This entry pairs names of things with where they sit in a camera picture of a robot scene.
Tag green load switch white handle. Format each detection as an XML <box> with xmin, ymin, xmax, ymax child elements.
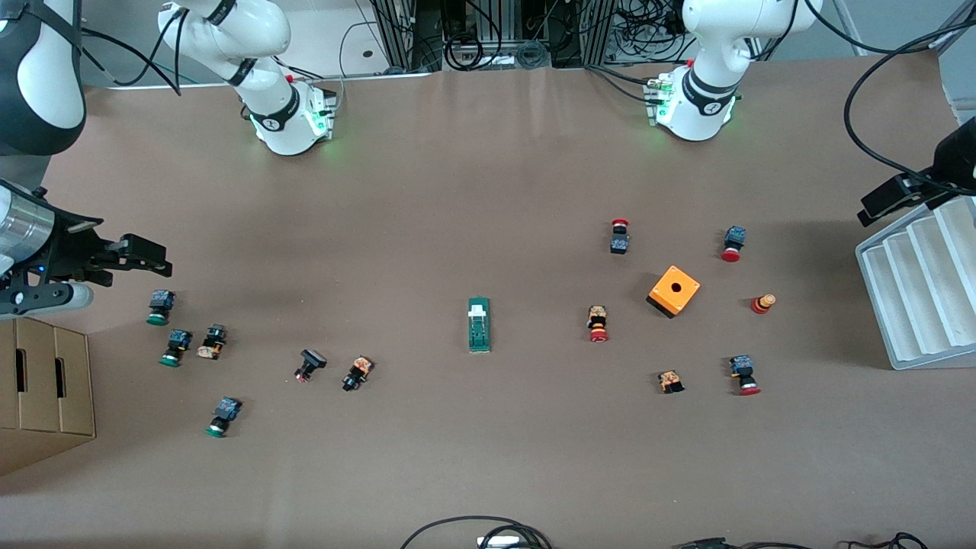
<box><xmin>467</xmin><ymin>297</ymin><xmax>493</xmax><ymax>354</ymax></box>

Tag green button blue contact block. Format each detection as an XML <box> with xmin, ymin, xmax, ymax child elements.
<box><xmin>204</xmin><ymin>396</ymin><xmax>243</xmax><ymax>439</ymax></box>
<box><xmin>146</xmin><ymin>289</ymin><xmax>177</xmax><ymax>327</ymax></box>
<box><xmin>159</xmin><ymin>329</ymin><xmax>193</xmax><ymax>368</ymax></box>

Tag white compartment tray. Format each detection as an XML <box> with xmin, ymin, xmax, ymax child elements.
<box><xmin>855</xmin><ymin>194</ymin><xmax>976</xmax><ymax>371</ymax></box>

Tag brown cardboard box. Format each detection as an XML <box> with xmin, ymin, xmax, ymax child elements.
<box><xmin>0</xmin><ymin>316</ymin><xmax>97</xmax><ymax>477</ymax></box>

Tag grey metal bar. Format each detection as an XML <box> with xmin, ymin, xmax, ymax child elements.
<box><xmin>830</xmin><ymin>0</ymin><xmax>868</xmax><ymax>56</ymax></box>

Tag black square head button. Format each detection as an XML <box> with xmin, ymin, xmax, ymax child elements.
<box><xmin>294</xmin><ymin>348</ymin><xmax>328</xmax><ymax>383</ymax></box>

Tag black button orange contact block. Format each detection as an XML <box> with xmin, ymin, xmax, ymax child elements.
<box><xmin>341</xmin><ymin>355</ymin><xmax>375</xmax><ymax>393</ymax></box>

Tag aluminium equipment rack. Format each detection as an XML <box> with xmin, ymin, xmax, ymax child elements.
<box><xmin>372</xmin><ymin>0</ymin><xmax>445</xmax><ymax>74</ymax></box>
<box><xmin>549</xmin><ymin>0</ymin><xmax>620</xmax><ymax>68</ymax></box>

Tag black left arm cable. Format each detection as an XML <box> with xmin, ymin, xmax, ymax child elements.
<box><xmin>797</xmin><ymin>0</ymin><xmax>976</xmax><ymax>191</ymax></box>

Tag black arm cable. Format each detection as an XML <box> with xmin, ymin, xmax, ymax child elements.
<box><xmin>797</xmin><ymin>0</ymin><xmax>976</xmax><ymax>191</ymax></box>
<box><xmin>76</xmin><ymin>4</ymin><xmax>191</xmax><ymax>96</ymax></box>

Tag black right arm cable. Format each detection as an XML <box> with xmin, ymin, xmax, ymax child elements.
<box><xmin>76</xmin><ymin>4</ymin><xmax>191</xmax><ymax>96</ymax></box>

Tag orange black button enclosure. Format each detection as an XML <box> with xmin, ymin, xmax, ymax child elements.
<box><xmin>647</xmin><ymin>265</ymin><xmax>702</xmax><ymax>319</ymax></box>

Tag black cable bundle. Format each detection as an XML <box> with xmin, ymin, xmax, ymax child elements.
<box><xmin>610</xmin><ymin>0</ymin><xmax>689</xmax><ymax>63</ymax></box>

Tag black looped cable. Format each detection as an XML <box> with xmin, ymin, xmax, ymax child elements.
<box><xmin>400</xmin><ymin>516</ymin><xmax>553</xmax><ymax>549</ymax></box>

